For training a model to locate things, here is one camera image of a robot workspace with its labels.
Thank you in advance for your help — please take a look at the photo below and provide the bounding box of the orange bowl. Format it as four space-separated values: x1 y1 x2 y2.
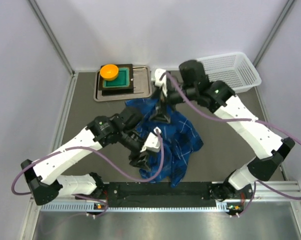
99 64 119 81

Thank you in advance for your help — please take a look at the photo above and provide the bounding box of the blue plaid shirt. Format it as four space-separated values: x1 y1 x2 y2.
125 98 204 188

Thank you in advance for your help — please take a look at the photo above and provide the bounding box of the silver metal tray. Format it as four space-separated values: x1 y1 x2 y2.
93 65 153 102

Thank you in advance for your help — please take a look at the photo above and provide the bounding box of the black square tray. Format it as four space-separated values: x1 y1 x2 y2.
98 78 134 96

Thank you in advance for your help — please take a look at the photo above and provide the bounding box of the green foam tray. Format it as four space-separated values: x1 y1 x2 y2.
99 64 134 91

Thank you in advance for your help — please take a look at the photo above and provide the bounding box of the white plastic basket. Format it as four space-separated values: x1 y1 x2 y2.
197 52 262 94

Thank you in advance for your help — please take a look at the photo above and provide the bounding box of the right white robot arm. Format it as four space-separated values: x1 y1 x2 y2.
152 59 295 201

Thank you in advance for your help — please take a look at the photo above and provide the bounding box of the slotted cable duct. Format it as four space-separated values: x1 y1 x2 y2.
40 198 253 213

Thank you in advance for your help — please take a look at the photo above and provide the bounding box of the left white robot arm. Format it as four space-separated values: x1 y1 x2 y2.
21 106 147 206

